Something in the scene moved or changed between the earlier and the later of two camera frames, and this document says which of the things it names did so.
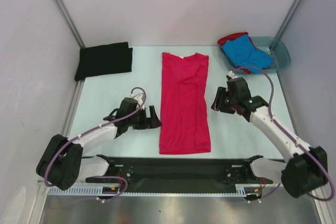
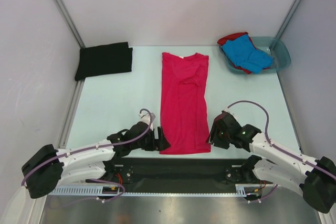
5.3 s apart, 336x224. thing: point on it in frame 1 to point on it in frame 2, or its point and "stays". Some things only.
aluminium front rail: x=103 y=191 stays
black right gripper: x=218 y=104 to x=213 y=138
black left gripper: x=148 y=123 to x=160 y=144
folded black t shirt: x=109 y=59 stays
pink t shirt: x=185 y=121 stays
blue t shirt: x=242 y=52 stays
